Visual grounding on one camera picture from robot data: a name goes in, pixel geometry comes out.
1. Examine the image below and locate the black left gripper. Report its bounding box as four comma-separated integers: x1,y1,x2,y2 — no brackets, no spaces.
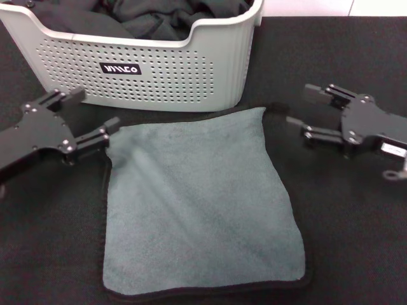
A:
0,86,121,184

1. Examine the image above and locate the grey towel with yellow back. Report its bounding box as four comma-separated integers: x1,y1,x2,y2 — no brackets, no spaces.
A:
97,101,315,303

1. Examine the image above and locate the black cloth inside box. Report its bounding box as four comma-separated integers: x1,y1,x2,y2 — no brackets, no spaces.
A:
30,0,255,41

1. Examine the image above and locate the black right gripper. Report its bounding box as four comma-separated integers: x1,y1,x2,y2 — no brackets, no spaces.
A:
285,83,407,159

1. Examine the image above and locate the grey perforated storage box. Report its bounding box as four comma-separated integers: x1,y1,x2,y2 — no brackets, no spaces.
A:
0,0,265,113

